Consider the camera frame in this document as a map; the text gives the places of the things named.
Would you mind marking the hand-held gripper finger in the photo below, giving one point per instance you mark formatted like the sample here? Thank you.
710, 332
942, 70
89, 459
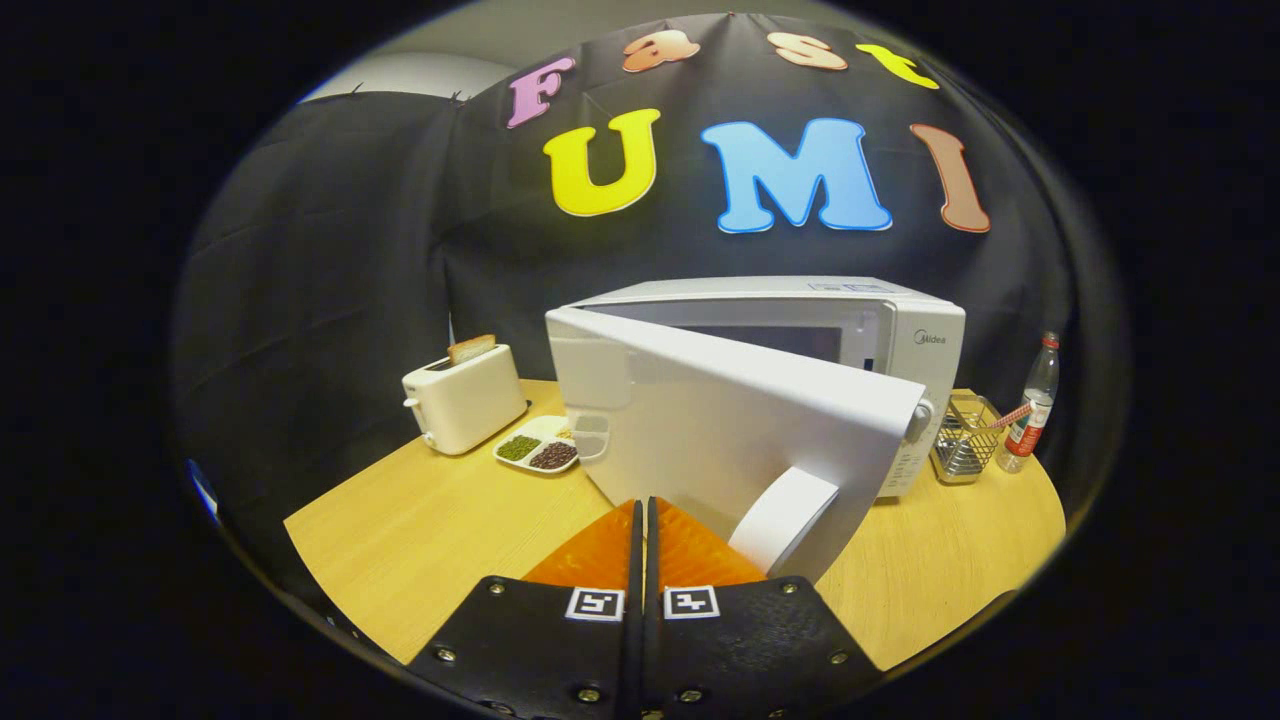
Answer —
634, 560
653, 560

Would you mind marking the white microwave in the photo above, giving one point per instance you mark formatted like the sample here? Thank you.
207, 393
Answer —
720, 420

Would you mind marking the black backdrop cloth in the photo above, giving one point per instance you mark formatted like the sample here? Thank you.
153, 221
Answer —
330, 230

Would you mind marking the cream toaster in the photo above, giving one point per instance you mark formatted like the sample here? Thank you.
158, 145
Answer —
470, 400

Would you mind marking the red white checked sachet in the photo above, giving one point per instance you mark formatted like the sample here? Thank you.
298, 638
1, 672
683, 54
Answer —
1010, 415

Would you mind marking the clear red label bottle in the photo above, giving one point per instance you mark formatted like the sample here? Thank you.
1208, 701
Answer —
1035, 400

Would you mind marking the toast slice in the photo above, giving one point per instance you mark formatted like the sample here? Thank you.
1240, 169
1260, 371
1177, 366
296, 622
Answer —
470, 349

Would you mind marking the divided white bean dish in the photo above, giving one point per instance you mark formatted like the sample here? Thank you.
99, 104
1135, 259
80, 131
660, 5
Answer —
535, 452

